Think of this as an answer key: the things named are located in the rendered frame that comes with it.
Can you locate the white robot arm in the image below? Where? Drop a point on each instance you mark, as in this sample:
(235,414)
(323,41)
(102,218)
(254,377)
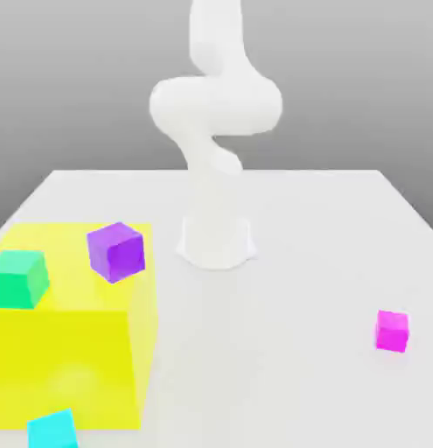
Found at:
(216,105)

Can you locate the large yellow box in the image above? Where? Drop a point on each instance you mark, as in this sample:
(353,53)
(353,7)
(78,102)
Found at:
(62,357)

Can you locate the small cyan cube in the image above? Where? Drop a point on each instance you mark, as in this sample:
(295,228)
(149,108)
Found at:
(52,429)

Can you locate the small magenta cube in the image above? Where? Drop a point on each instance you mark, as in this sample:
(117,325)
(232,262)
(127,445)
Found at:
(392,332)

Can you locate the small purple cube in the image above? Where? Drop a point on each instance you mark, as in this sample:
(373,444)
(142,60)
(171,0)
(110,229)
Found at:
(116,252)

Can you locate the small green cube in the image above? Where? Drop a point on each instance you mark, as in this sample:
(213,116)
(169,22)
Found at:
(16,280)

